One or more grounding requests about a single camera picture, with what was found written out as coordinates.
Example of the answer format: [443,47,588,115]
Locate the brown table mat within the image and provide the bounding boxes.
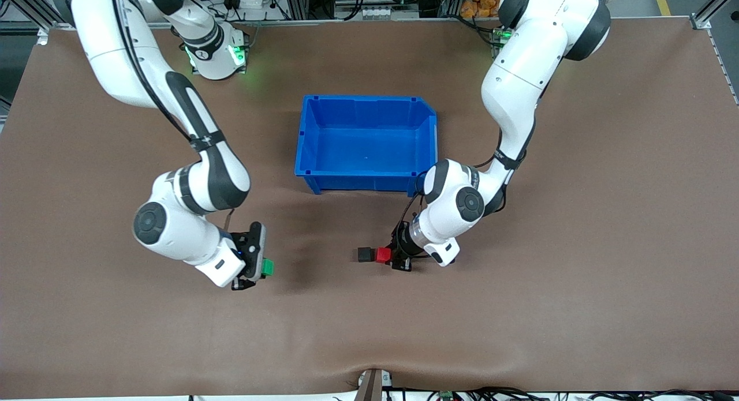
[0,17,739,399]

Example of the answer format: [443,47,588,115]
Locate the blue plastic storage bin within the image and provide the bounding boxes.
[294,95,440,197]

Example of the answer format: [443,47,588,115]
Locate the metal table clamp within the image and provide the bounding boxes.
[355,368,394,401]

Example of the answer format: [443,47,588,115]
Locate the bag of orange items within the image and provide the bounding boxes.
[460,0,504,18]

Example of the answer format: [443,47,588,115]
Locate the aluminium table edge rail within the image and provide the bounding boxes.
[150,18,498,30]

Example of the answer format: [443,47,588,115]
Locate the aluminium frame post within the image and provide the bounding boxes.
[10,0,58,28]
[690,0,739,30]

